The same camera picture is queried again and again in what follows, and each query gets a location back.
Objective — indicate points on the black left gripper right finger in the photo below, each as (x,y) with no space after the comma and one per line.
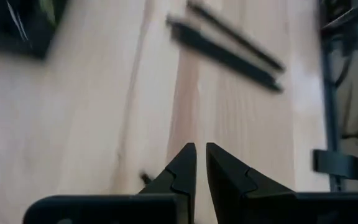
(228,186)

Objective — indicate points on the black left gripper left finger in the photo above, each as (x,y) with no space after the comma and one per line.
(172,186)

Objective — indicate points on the black pen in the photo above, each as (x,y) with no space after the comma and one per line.
(238,34)
(222,56)

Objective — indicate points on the black table frame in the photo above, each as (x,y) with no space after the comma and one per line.
(329,93)

